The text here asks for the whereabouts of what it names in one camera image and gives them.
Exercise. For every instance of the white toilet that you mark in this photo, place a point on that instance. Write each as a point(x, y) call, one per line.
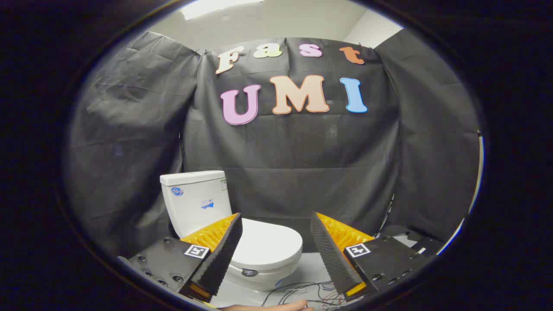
point(194, 203)

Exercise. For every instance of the black backdrop cloth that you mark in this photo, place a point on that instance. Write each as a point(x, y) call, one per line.
point(302, 151)

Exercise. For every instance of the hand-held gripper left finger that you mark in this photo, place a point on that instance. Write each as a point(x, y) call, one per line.
point(224, 255)

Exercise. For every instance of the white toilet lid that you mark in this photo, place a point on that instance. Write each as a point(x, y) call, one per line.
point(268, 246)

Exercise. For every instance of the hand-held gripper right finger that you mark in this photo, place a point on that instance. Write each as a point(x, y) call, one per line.
point(328, 255)

